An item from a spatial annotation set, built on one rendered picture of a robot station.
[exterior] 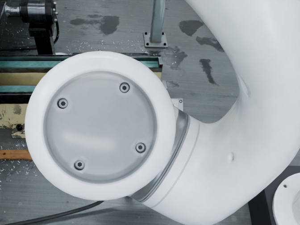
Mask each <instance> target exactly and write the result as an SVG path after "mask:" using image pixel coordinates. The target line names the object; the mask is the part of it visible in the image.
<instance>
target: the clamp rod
mask: <svg viewBox="0 0 300 225"><path fill-rule="evenodd" d="M6 9H7V8H6ZM8 9H9V12H6V13H9V14H10V15H20V12H19V7H9V8H8Z"/></svg>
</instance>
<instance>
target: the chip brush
mask: <svg viewBox="0 0 300 225"><path fill-rule="evenodd" d="M6 159H25V160H30V161H33V159H32V157H31V155H30V153H29V150H28V149H26V150H1V151H0V160H6Z"/></svg>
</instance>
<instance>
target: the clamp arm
mask: <svg viewBox="0 0 300 225"><path fill-rule="evenodd" d="M6 8H7V9H6ZM8 8H9V6H8V5H7V2H5V1H0V38H1V35H2V32H3V29H4V26H5V23H6V20H7V17H8V15H10V14H9V13H6V12H9V9H8Z"/></svg>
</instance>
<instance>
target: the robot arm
mask: <svg viewBox="0 0 300 225"><path fill-rule="evenodd" d="M185 1H186V2H187V3H188V4H189V5H190V6H191V8H192V9H193V10H194V11H195V12H196V13H197V15H198V16H199V17H200V18H201V20H202V21H203V22H204V23H205V24H206V25H207V27H208V28H209V29H210V31H211V32H212V34H213V35H214V37H215V38H216V39H217V40H218V42H219V43H220V45H221V47H222V48H223V50H224V52H225V53H226V55H227V57H228V59H229V61H230V63H231V65H232V67H233V69H234V72H235V75H236V77H237V82H238V85H239V96H238V98H237V100H236V102H235V103H234V104H233V106H232V107H231V109H230V110H229V111H228V112H227V113H226V114H225V115H224V116H223V117H222V118H221V119H220V120H219V121H217V122H215V123H210V124H207V123H203V122H201V121H199V120H197V119H195V118H193V117H192V116H190V115H188V114H186V113H185V112H183V111H182V110H180V109H178V108H177V107H175V106H174V105H173V103H172V100H171V98H170V95H169V93H168V91H167V89H166V88H165V86H164V84H163V83H162V82H161V80H160V79H159V78H158V76H157V75H156V74H155V73H154V72H153V71H152V70H151V69H149V68H148V67H147V66H145V65H144V64H142V63H141V62H140V61H138V60H135V59H134V58H132V57H129V56H127V55H124V54H120V53H115V52H111V51H92V52H86V53H82V54H77V55H75V56H72V57H70V58H67V59H66V60H64V61H62V62H60V63H59V64H57V65H56V66H55V67H53V68H52V69H51V70H49V71H48V72H47V74H46V75H45V76H44V77H43V78H42V79H41V80H40V82H39V83H38V85H37V86H36V87H35V90H34V91H33V93H32V95H31V97H30V100H29V103H28V106H27V110H26V115H25V138H26V143H27V146H28V150H29V153H30V155H31V157H32V159H33V162H34V163H35V165H36V166H37V168H38V169H39V171H40V172H41V173H42V174H43V175H44V177H45V178H46V179H47V180H48V181H50V182H51V183H52V184H53V185H54V186H56V187H57V188H59V189H60V190H62V191H63V192H65V193H68V194H70V195H72V196H75V197H78V198H82V199H86V200H113V199H118V198H121V197H124V196H129V197H131V198H133V199H135V200H136V201H138V202H140V203H142V204H144V205H145V206H147V207H149V208H151V209H153V210H155V211H157V212H158V213H160V214H162V215H164V216H166V217H168V218H170V219H172V220H174V221H176V222H178V223H181V224H184V225H213V224H216V223H218V222H220V221H222V220H224V219H225V218H227V217H228V216H230V215H231V214H233V213H234V212H236V211H237V210H238V209H239V208H241V207H242V206H243V205H245V204H246V203H247V202H249V201H250V200H251V199H253V198H254V197H255V196H256V195H258V194H259V193H260V192H261V191H262V190H263V189H264V188H266V187H267V186H268V185H269V184H270V183H271V182H272V181H273V180H274V179H275V178H277V177H278V176H279V175H280V174H281V173H282V172H283V171H284V170H285V168H286V167H287V166H288V165H289V164H290V162H291V161H292V160H293V158H294V157H295V155H296V154H297V152H298V150H299V148H300V0H185ZM272 210H273V216H274V219H275V223H276V225H300V173H297V174H294V175H291V176H289V177H287V178H286V179H285V180H284V181H283V182H282V183H281V184H280V185H279V186H278V187H277V189H276V191H275V193H274V197H273V203H272Z"/></svg>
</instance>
